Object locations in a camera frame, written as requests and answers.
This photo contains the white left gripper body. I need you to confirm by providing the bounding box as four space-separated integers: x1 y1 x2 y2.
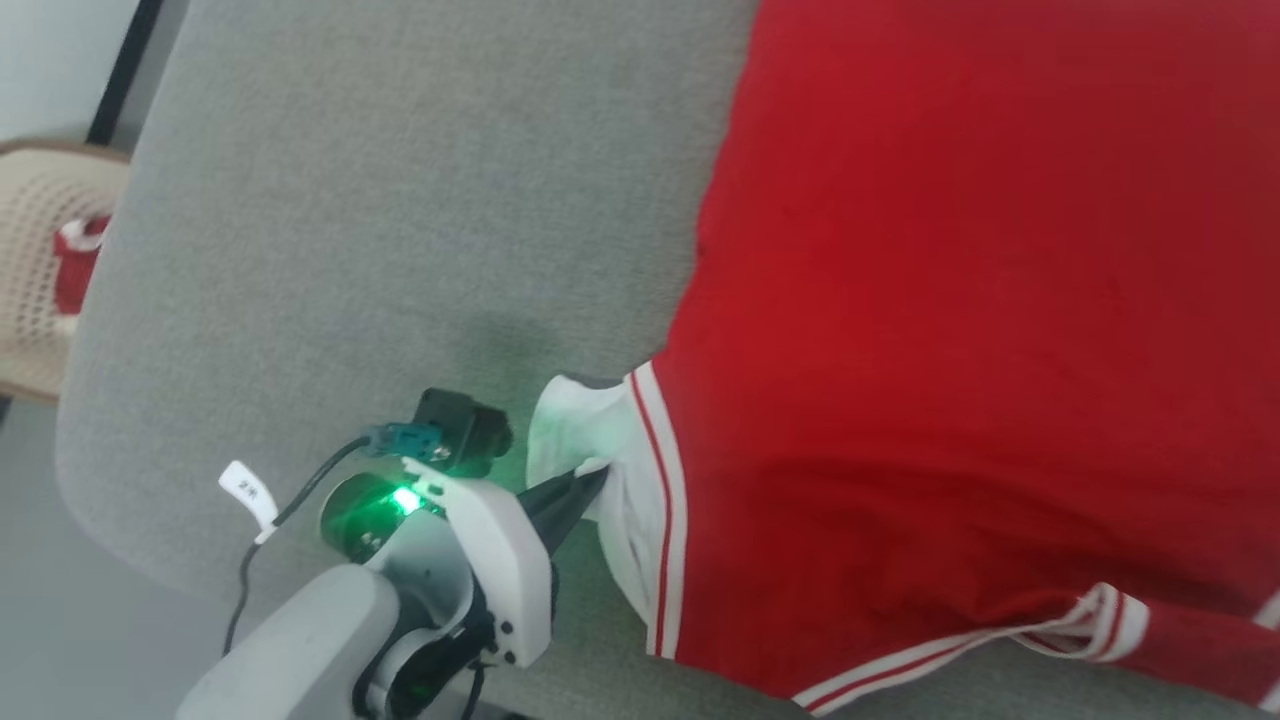
400 455 557 669

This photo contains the white cable label tag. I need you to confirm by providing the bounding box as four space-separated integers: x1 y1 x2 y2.
217 459 280 547

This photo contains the thin black camera cable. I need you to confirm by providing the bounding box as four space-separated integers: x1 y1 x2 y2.
221 421 447 658

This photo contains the red garment with white trim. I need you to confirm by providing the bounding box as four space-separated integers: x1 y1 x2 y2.
51 214 114 317

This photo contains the beige perforated laundry basket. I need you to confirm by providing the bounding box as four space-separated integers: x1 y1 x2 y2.
0 139 132 407

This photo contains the red basketball jersey garment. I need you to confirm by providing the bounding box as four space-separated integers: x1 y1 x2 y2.
525 0 1280 717

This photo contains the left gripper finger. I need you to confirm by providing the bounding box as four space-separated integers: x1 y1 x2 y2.
518 465 612 516
534 498 593 558

